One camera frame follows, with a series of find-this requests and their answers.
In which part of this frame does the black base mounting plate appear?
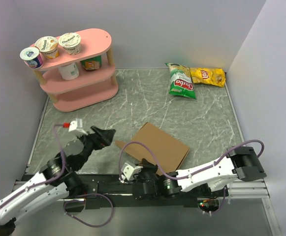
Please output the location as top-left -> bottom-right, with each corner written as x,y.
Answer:
22,172 -> 256,213

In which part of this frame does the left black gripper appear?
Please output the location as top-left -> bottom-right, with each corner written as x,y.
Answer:
75,125 -> 116,170

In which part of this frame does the green snack cup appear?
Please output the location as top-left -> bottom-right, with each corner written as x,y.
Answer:
80,55 -> 102,71

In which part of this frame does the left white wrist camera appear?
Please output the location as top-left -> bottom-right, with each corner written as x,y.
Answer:
62,118 -> 88,137

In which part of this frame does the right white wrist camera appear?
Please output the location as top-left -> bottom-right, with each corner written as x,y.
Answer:
119,162 -> 143,183

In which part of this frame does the yellow Lays chips bag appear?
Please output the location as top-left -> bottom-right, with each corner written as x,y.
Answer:
190,67 -> 226,88

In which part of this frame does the blue white yogurt cup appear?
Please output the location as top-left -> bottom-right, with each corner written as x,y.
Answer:
20,47 -> 43,69

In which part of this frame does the orange Chobani yogurt cup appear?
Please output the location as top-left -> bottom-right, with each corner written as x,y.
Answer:
34,36 -> 60,59

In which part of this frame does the white Chobani yogurt cup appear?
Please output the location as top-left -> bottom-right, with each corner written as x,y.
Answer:
58,32 -> 81,55

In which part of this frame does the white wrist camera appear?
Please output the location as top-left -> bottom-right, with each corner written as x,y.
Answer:
119,162 -> 143,183
62,118 -> 88,137

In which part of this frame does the green Chuba chips bag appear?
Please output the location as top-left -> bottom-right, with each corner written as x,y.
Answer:
165,63 -> 196,99

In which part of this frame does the pink three-tier shelf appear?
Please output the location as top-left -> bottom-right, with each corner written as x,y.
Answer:
33,28 -> 119,112

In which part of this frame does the brown cardboard box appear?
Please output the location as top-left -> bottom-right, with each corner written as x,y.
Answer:
125,122 -> 190,173

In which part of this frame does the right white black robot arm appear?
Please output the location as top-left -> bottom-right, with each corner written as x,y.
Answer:
127,145 -> 267,199

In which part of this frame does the white plastic cup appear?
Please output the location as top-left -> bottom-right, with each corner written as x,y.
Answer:
58,62 -> 79,81

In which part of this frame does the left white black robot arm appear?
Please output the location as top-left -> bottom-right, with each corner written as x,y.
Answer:
0,121 -> 116,236

